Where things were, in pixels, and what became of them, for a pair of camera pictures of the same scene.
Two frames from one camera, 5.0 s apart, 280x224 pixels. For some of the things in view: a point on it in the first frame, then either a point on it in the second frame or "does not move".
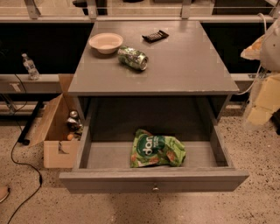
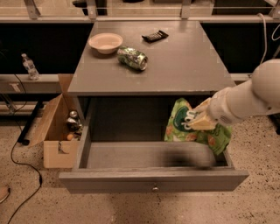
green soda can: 133,58 does not move
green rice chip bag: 150,149 → 177,129
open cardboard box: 58,150 does not move
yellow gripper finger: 254,51 → 202,108
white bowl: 105,43 does not move
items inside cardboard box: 73,126 does not move
